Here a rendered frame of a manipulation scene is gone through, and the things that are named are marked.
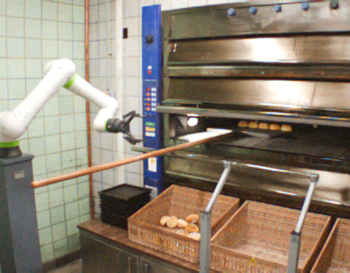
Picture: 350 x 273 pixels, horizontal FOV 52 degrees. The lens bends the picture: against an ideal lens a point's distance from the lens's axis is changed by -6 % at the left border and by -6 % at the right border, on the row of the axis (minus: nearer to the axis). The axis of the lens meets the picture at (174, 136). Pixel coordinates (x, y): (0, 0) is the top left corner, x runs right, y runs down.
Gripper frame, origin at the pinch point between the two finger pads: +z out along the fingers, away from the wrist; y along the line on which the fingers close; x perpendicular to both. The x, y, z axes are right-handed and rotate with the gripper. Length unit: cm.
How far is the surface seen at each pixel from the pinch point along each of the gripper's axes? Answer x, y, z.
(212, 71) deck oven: -55, -33, 11
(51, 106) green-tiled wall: -17, -7, -115
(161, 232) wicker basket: -6, 63, 8
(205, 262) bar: 5, 66, 47
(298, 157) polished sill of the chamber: -55, 17, 72
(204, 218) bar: 5, 41, 45
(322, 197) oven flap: -53, 38, 89
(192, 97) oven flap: -53, -16, -4
